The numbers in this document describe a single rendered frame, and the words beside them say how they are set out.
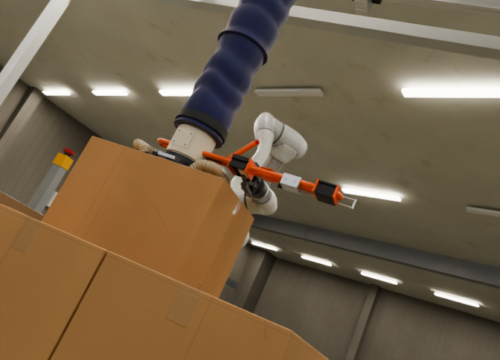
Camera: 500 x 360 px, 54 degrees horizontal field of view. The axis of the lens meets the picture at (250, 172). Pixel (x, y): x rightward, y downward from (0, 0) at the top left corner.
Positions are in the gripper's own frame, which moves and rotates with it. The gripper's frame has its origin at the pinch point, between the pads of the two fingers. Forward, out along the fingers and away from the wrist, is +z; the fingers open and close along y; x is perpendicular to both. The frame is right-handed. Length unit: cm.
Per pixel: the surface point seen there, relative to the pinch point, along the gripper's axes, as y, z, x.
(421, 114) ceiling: -294, -413, -6
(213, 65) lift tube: -35.8, 9.3, 28.8
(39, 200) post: 35, -48, 126
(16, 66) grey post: -92, -160, 352
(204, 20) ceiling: -294, -299, 285
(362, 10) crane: -189, -119, 23
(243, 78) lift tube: -36.0, 4.3, 16.4
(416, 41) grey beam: -204, -162, -13
